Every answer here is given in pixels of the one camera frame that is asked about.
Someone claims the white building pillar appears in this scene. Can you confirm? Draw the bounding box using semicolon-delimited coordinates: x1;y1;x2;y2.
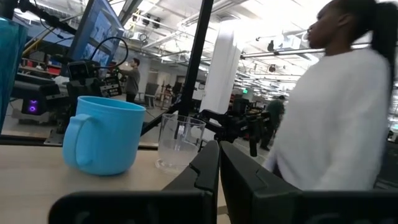
199;20;245;116

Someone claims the blue plastic mug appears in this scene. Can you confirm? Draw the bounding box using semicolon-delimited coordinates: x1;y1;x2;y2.
62;95;147;177

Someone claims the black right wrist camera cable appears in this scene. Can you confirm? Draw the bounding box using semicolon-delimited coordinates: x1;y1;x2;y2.
89;36;129;70

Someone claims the black vertical pole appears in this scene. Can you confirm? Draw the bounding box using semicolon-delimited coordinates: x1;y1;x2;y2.
140;0;216;137

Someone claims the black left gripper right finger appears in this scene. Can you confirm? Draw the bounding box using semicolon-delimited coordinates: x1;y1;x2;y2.
219;141;398;224

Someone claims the small clear plastic cup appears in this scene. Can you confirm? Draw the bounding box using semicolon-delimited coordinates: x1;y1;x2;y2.
155;113;207;175

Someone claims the person in white top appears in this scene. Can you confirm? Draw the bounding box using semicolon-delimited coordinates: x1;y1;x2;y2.
264;0;398;192

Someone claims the grey horizontal ceiling pipe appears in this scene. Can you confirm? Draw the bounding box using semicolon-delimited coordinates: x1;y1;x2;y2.
240;42;371;60

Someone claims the large blue screen monitor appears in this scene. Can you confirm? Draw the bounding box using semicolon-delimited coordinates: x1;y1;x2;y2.
66;0;126;68

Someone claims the tall teal plastic tumbler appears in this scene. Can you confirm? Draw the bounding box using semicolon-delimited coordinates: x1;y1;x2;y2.
0;17;29;134

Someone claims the person in grey top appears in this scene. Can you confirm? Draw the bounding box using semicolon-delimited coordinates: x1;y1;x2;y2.
117;57;142;104

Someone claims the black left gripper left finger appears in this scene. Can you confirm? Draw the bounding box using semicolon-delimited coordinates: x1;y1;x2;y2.
48;139;220;224

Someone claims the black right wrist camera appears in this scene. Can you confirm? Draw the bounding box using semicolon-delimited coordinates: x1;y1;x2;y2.
66;60;101;82

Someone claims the light wooden shelf board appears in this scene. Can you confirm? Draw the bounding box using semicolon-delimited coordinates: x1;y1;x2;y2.
0;144;231;224

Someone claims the person in green top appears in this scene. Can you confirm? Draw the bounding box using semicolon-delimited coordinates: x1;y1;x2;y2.
260;95;286;152

